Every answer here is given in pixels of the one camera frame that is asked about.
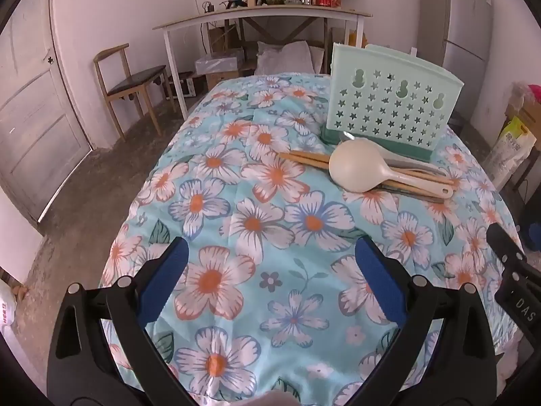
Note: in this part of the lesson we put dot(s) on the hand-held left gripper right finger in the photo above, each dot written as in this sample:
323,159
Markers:
380,283

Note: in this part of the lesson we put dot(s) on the wooden chopstick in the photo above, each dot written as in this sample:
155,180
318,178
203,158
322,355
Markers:
310,155
304,160

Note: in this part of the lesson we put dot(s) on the yellow printed sack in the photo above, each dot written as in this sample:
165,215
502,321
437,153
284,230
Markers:
511,148

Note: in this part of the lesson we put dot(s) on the floral blue blanket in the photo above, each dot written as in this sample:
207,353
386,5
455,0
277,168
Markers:
253,228

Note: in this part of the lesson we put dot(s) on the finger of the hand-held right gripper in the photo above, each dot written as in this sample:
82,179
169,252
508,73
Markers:
505,247

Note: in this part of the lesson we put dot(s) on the white pillow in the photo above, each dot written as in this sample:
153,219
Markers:
283,57

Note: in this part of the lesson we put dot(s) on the green perforated utensil basket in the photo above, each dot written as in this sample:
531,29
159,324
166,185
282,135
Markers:
389,101

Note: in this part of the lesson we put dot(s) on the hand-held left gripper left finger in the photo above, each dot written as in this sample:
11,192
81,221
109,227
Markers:
165,279

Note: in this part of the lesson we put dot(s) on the grey refrigerator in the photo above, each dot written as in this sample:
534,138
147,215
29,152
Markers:
465,29

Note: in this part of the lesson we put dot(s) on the metal spoon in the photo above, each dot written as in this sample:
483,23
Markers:
405,161

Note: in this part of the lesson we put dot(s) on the white sack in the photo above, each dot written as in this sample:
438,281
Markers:
6,304

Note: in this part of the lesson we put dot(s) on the yellow plastic bag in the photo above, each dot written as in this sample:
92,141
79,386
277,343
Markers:
358,38

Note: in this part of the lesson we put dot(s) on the cream rice paddle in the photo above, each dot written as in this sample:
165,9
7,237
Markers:
355,165

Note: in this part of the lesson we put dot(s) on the white panel door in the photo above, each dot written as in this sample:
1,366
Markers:
38,127

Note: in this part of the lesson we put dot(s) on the cardboard box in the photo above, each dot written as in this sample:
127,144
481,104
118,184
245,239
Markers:
219,67

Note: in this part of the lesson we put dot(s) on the wooden chair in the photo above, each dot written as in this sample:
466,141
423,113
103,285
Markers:
135,78

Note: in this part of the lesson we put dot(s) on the white table with wooden top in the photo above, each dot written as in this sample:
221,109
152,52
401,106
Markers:
253,15

